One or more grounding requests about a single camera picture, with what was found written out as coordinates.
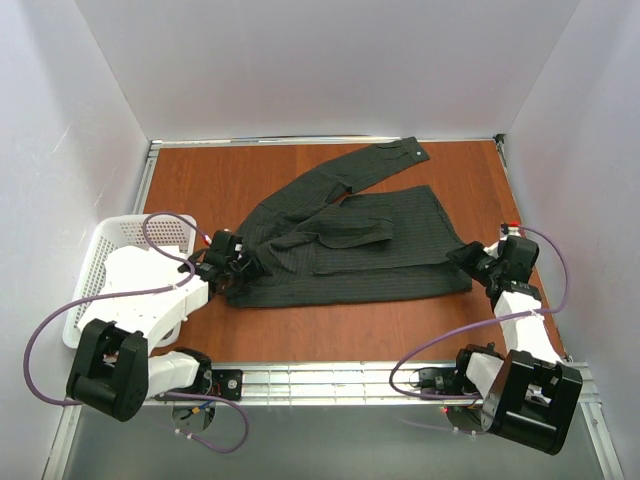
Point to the aluminium front frame rail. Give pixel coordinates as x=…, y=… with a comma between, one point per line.
x=324, y=421

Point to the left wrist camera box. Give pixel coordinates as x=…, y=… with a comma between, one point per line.
x=225, y=247

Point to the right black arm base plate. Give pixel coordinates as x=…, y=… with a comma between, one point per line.
x=442, y=381

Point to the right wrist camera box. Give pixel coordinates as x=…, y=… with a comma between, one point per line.
x=518, y=256

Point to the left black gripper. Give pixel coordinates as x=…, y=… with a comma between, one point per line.
x=240, y=265

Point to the white shirt in basket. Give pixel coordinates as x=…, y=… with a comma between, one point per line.
x=146, y=281

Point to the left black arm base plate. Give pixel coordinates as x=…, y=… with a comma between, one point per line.
x=224, y=383

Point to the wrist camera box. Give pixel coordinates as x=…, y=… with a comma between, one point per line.
x=518, y=256
x=225, y=247

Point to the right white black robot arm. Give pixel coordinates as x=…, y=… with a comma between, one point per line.
x=529, y=394

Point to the white plastic laundry basket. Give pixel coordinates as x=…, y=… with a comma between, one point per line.
x=122, y=231

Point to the dark pinstriped long sleeve shirt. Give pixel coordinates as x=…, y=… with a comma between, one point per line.
x=324, y=239

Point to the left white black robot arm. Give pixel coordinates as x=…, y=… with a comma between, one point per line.
x=115, y=371

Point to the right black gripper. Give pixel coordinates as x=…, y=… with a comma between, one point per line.
x=481, y=261

